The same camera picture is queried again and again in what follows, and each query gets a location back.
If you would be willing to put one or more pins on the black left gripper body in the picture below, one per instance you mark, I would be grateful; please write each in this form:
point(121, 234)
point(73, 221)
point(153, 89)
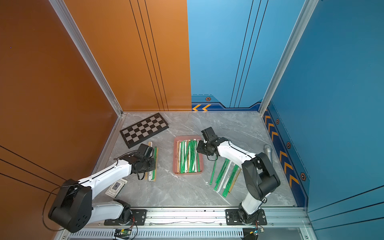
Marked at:
point(149, 165)

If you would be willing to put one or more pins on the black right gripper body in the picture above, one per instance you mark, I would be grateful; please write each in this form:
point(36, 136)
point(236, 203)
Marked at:
point(203, 147)

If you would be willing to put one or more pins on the green straw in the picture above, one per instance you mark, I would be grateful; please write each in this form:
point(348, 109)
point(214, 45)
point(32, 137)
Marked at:
point(213, 172)
point(221, 173)
point(154, 172)

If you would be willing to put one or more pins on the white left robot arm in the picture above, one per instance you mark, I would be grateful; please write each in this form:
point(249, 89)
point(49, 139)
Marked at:
point(74, 207)

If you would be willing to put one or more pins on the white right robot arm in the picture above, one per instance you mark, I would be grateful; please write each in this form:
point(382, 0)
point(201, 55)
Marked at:
point(260, 176)

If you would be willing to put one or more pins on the pink translucent storage box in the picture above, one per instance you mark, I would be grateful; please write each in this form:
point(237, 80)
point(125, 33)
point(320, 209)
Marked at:
point(187, 161)

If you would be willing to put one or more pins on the black white chessboard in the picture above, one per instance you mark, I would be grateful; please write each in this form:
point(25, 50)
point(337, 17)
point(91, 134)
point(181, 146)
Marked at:
point(143, 130)

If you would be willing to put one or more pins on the silver grey microphone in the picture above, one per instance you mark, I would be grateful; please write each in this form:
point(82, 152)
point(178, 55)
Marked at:
point(269, 152)

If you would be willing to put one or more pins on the green circuit board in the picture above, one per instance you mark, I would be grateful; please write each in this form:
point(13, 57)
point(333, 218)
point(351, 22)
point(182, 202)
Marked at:
point(122, 234)
point(257, 231)

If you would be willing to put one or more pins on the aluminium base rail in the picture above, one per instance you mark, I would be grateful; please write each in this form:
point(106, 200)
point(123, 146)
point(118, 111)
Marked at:
point(205, 223)

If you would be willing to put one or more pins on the aluminium corner post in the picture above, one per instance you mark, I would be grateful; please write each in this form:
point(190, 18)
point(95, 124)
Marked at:
point(74, 32)
point(292, 43)

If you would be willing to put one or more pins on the left aluminium corner post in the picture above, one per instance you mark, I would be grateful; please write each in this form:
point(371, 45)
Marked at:
point(74, 32)

